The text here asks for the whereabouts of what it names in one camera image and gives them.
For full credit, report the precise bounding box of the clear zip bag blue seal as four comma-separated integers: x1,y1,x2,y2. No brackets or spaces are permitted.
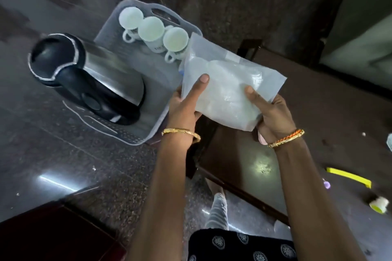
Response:
178,32,288,132

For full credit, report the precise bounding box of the maroon furniture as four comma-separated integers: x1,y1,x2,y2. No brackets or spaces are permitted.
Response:
0,202,128,261

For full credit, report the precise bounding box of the white mug with red label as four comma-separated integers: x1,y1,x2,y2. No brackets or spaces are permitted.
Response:
137,16,174,54

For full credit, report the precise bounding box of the white perforated plastic tray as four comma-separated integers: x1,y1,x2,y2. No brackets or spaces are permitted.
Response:
62,0,203,146

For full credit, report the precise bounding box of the steel electric kettle black handle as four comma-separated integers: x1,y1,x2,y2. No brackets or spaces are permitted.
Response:
27,33,146,126

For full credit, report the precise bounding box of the yellow strip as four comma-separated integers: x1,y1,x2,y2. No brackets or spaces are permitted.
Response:
325,167,372,190

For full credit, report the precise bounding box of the green fabric sofa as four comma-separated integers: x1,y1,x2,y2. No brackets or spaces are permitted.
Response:
318,0,392,92

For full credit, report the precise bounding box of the grey striped legging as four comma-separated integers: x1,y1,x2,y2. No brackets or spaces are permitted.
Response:
204,192,230,231

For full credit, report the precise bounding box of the white cup with scalloped base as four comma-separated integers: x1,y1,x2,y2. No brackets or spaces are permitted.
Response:
163,27,190,64
118,6,144,44

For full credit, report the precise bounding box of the small white bottle cap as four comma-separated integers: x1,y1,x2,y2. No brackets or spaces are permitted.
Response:
368,196,390,215

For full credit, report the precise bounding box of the person's left forearm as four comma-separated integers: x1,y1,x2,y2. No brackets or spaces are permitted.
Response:
125,132,200,261

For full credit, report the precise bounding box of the brown wooden table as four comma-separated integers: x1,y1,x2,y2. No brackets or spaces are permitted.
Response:
185,39,392,261

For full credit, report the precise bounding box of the navy patterned dress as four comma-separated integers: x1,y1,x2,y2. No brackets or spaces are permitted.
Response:
187,228,298,261

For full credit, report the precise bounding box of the person's left hand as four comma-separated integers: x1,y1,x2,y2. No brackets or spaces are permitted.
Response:
167,74,210,136

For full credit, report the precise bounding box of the person's right forearm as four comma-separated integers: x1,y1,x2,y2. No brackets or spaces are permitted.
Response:
271,137,367,261

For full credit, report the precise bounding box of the orange thread bracelet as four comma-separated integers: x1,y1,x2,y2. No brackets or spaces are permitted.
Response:
267,129,305,149

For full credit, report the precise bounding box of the gold bangle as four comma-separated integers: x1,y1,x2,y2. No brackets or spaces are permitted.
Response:
161,128,202,144

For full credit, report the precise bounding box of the person's right hand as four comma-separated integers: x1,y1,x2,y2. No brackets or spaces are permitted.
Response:
244,85,298,145

